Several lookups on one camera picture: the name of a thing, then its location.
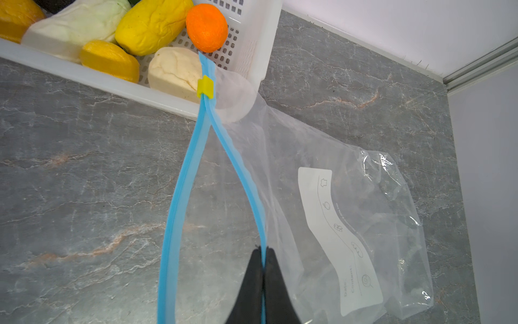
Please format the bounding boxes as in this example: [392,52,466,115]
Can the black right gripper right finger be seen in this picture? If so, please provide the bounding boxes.
[264,247,301,324]

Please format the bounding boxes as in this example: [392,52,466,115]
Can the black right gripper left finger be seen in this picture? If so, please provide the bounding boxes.
[226,248,264,324]

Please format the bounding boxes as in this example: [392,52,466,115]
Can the clear zip top bag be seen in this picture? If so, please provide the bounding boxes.
[157,55,434,323]

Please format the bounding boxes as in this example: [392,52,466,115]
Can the yellow red toy peach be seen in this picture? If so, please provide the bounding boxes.
[1,0,45,44]

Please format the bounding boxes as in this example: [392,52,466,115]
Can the white perforated plastic basket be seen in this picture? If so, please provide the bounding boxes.
[1,1,282,120]

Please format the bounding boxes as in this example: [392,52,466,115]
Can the beige toy garlic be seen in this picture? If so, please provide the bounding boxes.
[148,47,202,103]

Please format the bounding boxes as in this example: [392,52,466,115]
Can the orange toy fruit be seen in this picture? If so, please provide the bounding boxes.
[186,4,228,53]

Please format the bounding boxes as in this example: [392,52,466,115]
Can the yellow toy lemon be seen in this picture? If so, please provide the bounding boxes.
[80,40,140,83]

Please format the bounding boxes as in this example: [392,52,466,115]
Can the aluminium frame corner post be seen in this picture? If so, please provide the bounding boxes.
[443,37,517,93]

